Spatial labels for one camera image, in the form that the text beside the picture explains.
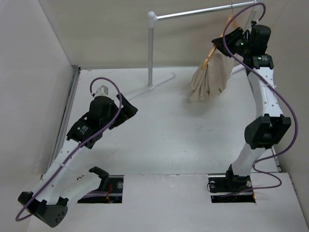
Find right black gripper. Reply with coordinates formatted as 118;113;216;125
212;27;252;58

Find wooden clothes hanger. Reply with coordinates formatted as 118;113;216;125
200;1;239;71

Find beige trousers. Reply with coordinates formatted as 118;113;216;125
189;50;235;102

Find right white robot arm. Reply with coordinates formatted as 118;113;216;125
209;25;292;193

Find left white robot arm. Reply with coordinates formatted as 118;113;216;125
18;86;138;228

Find white and silver clothes rack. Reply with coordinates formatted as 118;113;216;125
127;0;260;100

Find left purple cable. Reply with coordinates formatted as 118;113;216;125
15;77;122;222

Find purple cable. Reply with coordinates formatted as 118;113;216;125
222;2;299;197
15;77;122;222

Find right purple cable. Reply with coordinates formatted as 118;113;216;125
222;2;299;197

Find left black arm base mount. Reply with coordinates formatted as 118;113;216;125
77;166;124;204

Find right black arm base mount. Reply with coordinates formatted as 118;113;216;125
207;174;255;203

